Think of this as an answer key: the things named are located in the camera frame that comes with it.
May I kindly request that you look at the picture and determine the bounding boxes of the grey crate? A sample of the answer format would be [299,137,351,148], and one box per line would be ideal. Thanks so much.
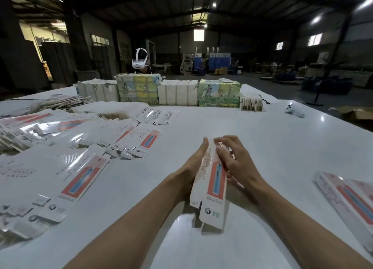
[75,70,101,82]

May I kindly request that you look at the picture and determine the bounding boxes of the green yellow carton bundle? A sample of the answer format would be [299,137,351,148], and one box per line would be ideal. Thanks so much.
[115,73,162,106]

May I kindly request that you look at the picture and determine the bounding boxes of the person's right forearm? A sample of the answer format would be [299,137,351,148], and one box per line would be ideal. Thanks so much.
[251,184,373,269]

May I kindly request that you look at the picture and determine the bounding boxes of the pile of grey flat sheets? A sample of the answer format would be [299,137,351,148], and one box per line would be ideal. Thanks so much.
[0,94,91,118]

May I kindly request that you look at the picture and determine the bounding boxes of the person's left hand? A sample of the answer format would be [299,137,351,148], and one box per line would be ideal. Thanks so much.
[172,138,209,201]

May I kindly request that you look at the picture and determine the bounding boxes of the pile of carton blanks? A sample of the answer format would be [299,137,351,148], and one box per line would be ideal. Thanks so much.
[0,101,178,246]

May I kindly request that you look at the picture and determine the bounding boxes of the small white object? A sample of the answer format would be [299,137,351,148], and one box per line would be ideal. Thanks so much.
[284,101,305,119]

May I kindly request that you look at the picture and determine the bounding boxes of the dark grey cabinet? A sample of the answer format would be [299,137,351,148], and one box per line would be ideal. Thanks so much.
[41,41,77,86]

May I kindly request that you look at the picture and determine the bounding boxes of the black floor stand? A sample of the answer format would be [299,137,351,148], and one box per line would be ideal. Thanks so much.
[307,33,349,107]

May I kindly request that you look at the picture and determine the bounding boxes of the person's right hand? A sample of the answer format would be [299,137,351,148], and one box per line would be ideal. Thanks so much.
[213,135,270,198]

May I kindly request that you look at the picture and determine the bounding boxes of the small beige card stack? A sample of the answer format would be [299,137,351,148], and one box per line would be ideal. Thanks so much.
[240,96,264,112]

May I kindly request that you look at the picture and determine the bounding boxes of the double wall window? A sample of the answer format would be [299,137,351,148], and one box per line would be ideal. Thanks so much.
[308,33,323,47]

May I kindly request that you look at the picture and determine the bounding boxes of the green printed carton bundle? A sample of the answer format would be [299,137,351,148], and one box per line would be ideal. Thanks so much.
[197,79,242,108]

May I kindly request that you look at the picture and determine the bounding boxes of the blue machine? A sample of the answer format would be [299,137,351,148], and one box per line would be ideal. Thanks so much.
[193,52,232,74]

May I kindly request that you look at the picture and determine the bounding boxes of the blue bins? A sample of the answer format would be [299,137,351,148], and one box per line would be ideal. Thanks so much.
[301,76,353,95]

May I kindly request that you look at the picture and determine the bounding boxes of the open cardboard box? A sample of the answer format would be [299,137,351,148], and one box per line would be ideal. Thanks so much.
[338,106,373,130]

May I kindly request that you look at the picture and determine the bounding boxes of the row of white cartons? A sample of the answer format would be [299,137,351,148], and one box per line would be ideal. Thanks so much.
[157,79,199,107]
[76,79,120,103]

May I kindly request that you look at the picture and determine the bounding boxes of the person's left forearm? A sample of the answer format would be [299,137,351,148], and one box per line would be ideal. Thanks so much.
[64,181,196,269]

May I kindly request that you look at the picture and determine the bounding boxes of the white headset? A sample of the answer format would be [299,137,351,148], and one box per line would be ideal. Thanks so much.
[132,48,149,69]

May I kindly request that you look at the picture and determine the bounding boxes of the toothbrush carton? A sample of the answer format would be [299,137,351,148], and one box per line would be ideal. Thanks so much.
[189,142,231,231]

